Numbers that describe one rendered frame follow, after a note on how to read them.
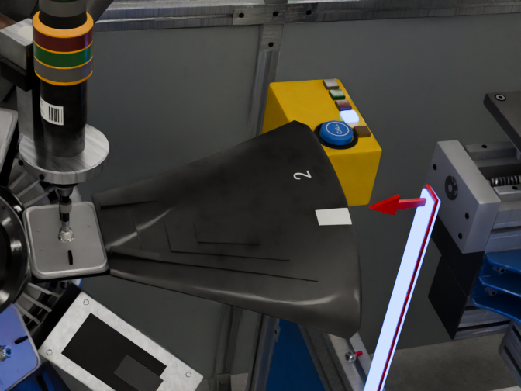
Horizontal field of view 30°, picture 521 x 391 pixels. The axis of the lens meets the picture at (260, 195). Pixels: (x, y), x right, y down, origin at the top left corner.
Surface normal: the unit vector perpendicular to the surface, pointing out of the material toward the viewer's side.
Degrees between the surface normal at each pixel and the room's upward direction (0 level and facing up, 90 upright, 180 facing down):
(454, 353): 0
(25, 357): 54
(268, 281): 19
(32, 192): 48
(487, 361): 0
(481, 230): 90
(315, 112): 0
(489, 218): 90
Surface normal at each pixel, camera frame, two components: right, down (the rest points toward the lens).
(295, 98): 0.12, -0.76
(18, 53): -0.62, 0.44
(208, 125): 0.28, 0.64
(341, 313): 0.35, -0.40
